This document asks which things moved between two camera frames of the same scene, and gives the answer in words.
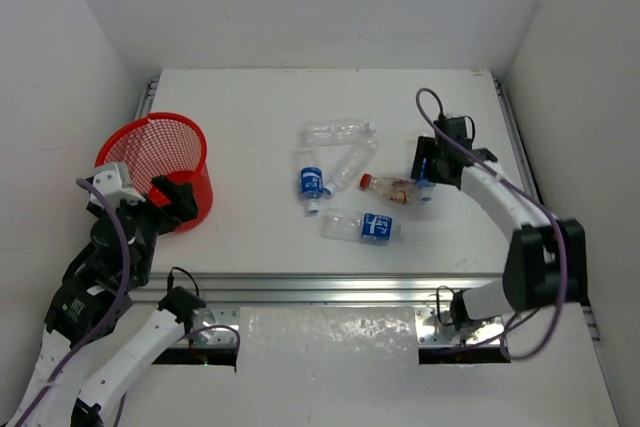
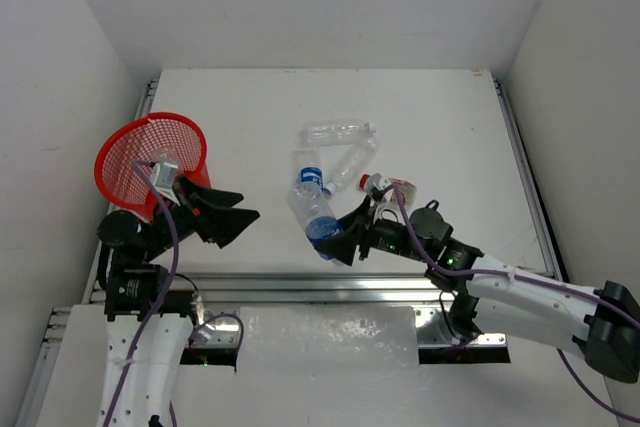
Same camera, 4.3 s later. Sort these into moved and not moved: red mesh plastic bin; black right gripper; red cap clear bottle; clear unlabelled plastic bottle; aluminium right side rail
Moved: red cap clear bottle; black right gripper
Not moved: red mesh plastic bin; clear unlabelled plastic bottle; aluminium right side rail
